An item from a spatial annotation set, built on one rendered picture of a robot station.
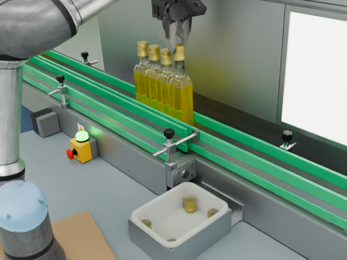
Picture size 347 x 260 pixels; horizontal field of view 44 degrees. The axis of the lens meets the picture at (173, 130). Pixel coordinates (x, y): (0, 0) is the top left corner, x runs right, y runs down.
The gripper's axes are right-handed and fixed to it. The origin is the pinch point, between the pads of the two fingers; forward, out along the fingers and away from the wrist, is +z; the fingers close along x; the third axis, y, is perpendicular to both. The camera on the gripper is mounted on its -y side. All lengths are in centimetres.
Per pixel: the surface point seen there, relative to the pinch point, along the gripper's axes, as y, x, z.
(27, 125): 95, 17, 55
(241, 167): -28.4, 3.3, 26.8
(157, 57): 9.7, 0.7, 4.8
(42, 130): 55, 25, 39
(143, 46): 15.7, 1.4, 2.4
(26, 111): 93, 16, 47
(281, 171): -41.2, 3.3, 21.7
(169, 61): 4.1, 0.6, 4.8
